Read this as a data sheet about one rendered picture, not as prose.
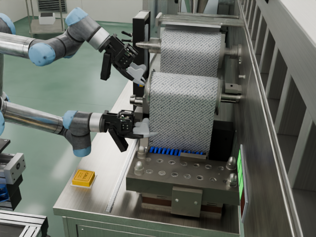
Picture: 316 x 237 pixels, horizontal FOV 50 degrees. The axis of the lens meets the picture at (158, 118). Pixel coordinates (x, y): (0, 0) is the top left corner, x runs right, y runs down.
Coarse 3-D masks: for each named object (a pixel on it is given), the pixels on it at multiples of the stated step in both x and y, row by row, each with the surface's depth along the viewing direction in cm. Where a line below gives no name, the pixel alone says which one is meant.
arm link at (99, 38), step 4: (100, 28) 120; (96, 32) 119; (100, 32) 119; (104, 32) 120; (96, 36) 119; (100, 36) 119; (104, 36) 119; (108, 36) 121; (92, 40) 119; (96, 40) 119; (100, 40) 119; (104, 40) 120; (92, 44) 121; (96, 44) 120; (100, 44) 120; (96, 48) 121
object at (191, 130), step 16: (160, 112) 124; (176, 112) 123; (192, 112) 122; (160, 128) 128; (176, 128) 126; (192, 128) 125; (208, 128) 124; (160, 144) 131; (176, 144) 130; (192, 144) 129; (208, 144) 128
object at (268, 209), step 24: (240, 72) 130; (240, 96) 121; (240, 120) 114; (264, 120) 72; (240, 144) 107; (264, 144) 69; (264, 168) 66; (264, 192) 64; (264, 216) 62; (288, 216) 47
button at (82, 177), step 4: (80, 172) 134; (84, 172) 134; (88, 172) 134; (92, 172) 134; (76, 176) 132; (80, 176) 132; (84, 176) 132; (88, 176) 132; (92, 176) 132; (72, 180) 130; (76, 180) 130; (80, 180) 130; (84, 180) 130; (88, 180) 130; (92, 180) 133; (72, 184) 131; (76, 184) 130; (80, 184) 130; (84, 184) 130; (88, 184) 129
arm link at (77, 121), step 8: (72, 112) 130; (80, 112) 130; (88, 112) 130; (64, 120) 129; (72, 120) 128; (80, 120) 128; (88, 120) 128; (72, 128) 130; (80, 128) 129; (88, 128) 129
